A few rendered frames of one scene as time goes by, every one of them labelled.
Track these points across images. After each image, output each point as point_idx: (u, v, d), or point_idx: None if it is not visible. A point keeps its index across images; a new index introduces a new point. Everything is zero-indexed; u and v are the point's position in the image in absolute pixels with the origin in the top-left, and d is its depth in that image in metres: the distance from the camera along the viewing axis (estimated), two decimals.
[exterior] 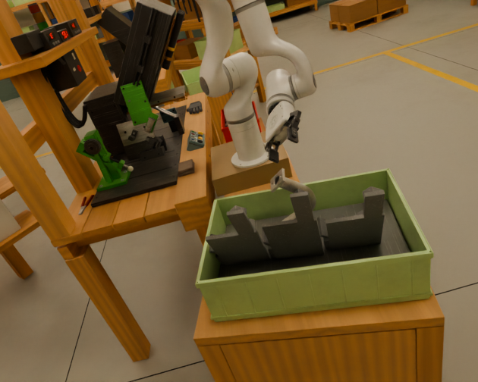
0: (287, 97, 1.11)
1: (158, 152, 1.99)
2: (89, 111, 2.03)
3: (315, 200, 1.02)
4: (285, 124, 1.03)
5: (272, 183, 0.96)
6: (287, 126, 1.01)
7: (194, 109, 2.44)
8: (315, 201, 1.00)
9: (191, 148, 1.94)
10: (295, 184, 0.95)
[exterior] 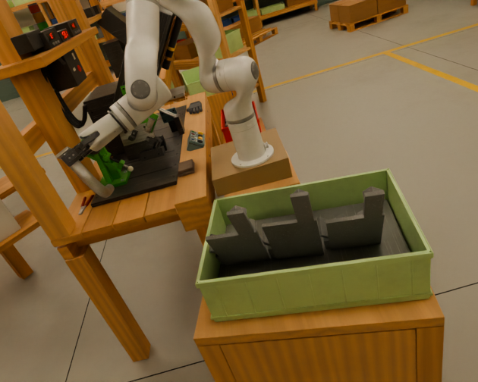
0: (121, 113, 0.98)
1: (158, 152, 1.99)
2: (89, 111, 2.03)
3: (103, 191, 1.04)
4: (82, 141, 0.99)
5: None
6: (76, 145, 0.98)
7: (194, 109, 2.44)
8: (96, 191, 1.03)
9: (191, 148, 1.94)
10: (73, 167, 0.99)
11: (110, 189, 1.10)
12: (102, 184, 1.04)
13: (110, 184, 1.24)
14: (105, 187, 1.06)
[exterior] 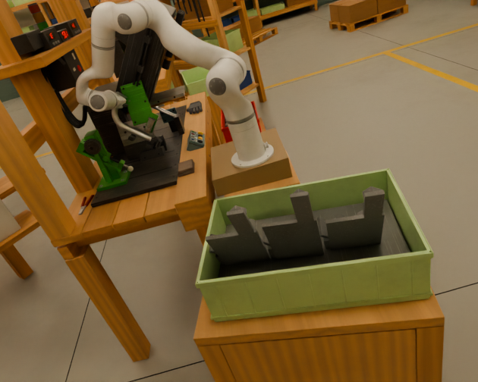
0: None
1: (158, 152, 1.99)
2: (89, 111, 2.03)
3: (114, 121, 1.96)
4: None
5: (124, 96, 1.92)
6: None
7: (194, 109, 2.44)
8: (114, 118, 1.97)
9: (191, 148, 1.94)
10: None
11: (124, 127, 1.96)
12: (114, 118, 1.94)
13: (149, 137, 1.97)
14: (116, 121, 1.95)
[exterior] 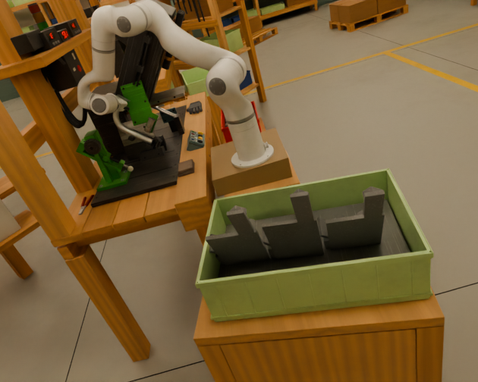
0: None
1: (158, 152, 1.99)
2: (89, 111, 2.03)
3: (114, 123, 1.96)
4: None
5: (126, 99, 1.93)
6: None
7: (194, 109, 2.44)
8: (114, 120, 1.97)
9: (191, 148, 1.94)
10: None
11: (124, 130, 1.96)
12: (115, 121, 1.95)
13: (150, 140, 1.98)
14: (117, 124, 1.95)
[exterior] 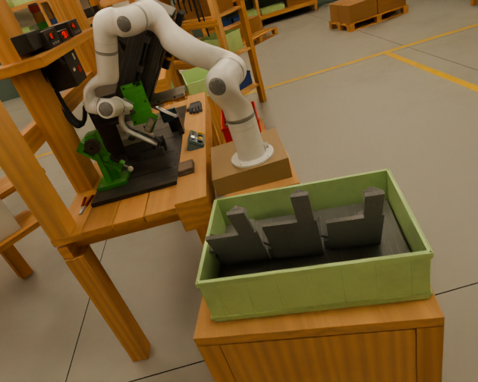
0: None
1: (158, 152, 1.99)
2: None
3: (121, 126, 1.97)
4: None
5: (131, 102, 1.93)
6: None
7: (194, 109, 2.44)
8: (121, 123, 1.98)
9: (191, 148, 1.94)
10: None
11: (130, 133, 1.97)
12: (121, 124, 1.95)
13: (156, 142, 1.98)
14: (123, 127, 1.96)
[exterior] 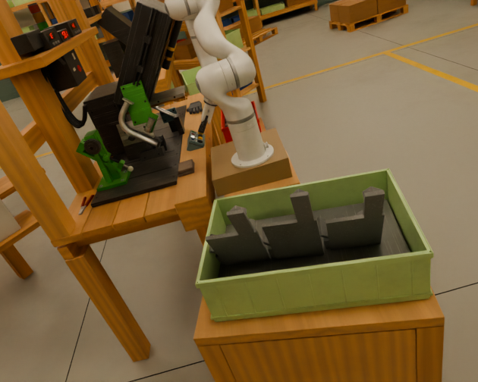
0: None
1: (158, 152, 1.99)
2: (89, 111, 2.03)
3: (121, 126, 1.97)
4: None
5: (131, 102, 1.93)
6: None
7: (194, 109, 2.44)
8: (121, 123, 1.98)
9: (191, 148, 1.94)
10: (122, 107, 1.95)
11: (130, 133, 1.97)
12: (121, 124, 1.95)
13: (156, 142, 1.98)
14: (123, 127, 1.96)
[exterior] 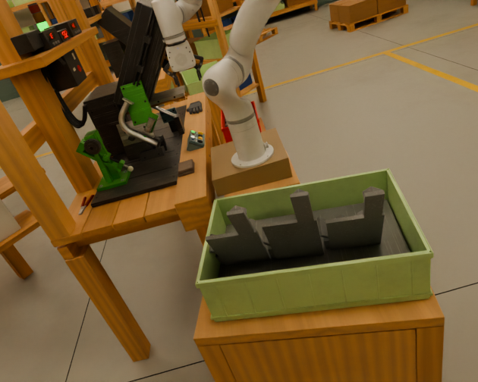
0: (184, 33, 1.45)
1: (158, 152, 1.99)
2: (89, 111, 2.03)
3: (121, 126, 1.97)
4: (193, 65, 1.50)
5: (131, 102, 1.93)
6: (196, 69, 1.51)
7: (194, 109, 2.44)
8: (121, 123, 1.98)
9: (191, 148, 1.94)
10: (122, 107, 1.95)
11: (130, 133, 1.97)
12: (121, 124, 1.95)
13: (156, 142, 1.98)
14: (123, 127, 1.96)
